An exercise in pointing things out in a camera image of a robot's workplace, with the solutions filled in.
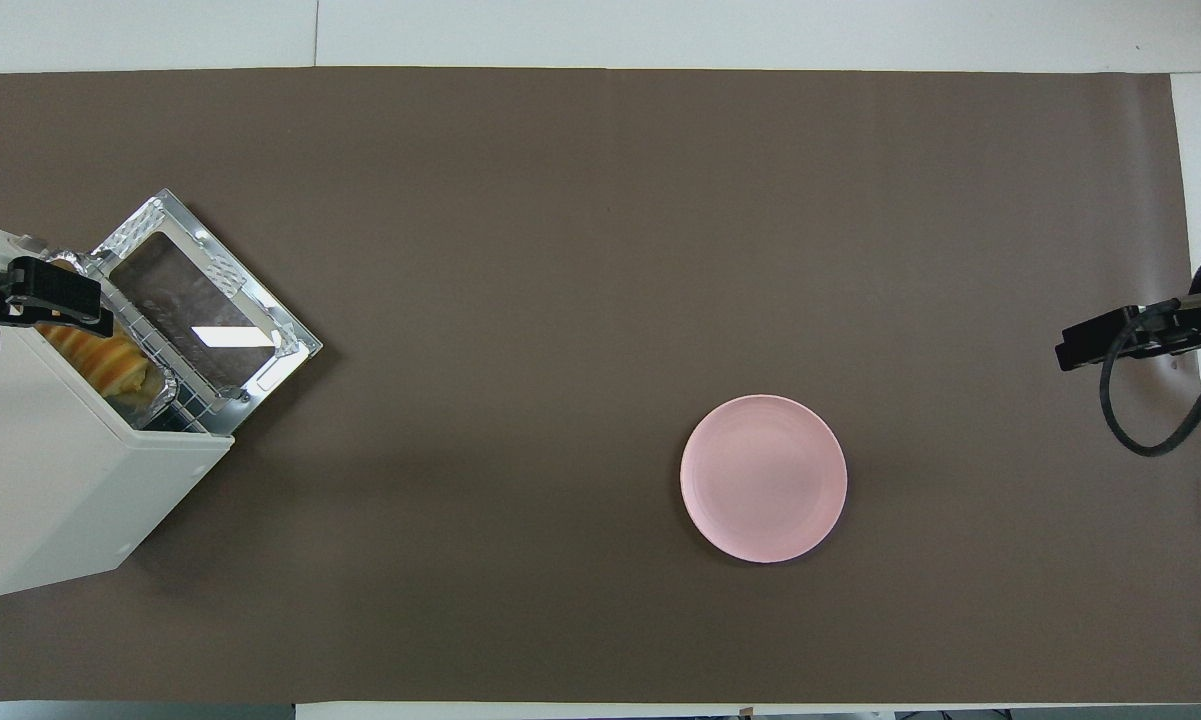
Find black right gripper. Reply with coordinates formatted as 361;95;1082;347
1055;297;1201;373

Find golden braided bread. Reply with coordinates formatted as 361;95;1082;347
35;262;151;401

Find aluminium foil tray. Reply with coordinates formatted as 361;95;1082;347
45;250;181;421

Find glass oven door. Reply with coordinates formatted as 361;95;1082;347
90;188;324;438

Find white toaster oven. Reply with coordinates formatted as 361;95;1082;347
0;210;236;599

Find pink round plate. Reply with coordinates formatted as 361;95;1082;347
680;394;849;564

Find brown paper table mat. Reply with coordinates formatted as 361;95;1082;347
0;66;1201;705

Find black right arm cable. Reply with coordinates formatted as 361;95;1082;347
1100;300;1201;459

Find metal oven wire rack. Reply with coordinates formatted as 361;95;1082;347
100;280;213;436

